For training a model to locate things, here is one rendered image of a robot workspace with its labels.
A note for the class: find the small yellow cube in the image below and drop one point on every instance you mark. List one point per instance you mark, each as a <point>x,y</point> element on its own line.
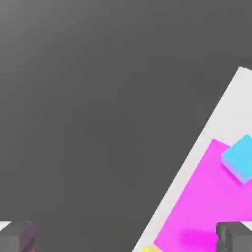
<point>150,249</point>

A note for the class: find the small cyan cube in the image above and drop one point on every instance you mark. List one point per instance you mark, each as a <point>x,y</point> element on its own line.
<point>241,157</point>

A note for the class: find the large magenta box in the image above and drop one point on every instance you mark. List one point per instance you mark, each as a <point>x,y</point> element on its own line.
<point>200,200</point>

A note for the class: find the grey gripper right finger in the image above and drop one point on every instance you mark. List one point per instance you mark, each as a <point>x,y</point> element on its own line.
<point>236,238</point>

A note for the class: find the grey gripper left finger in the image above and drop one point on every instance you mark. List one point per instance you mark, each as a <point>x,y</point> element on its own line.
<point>13,239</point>

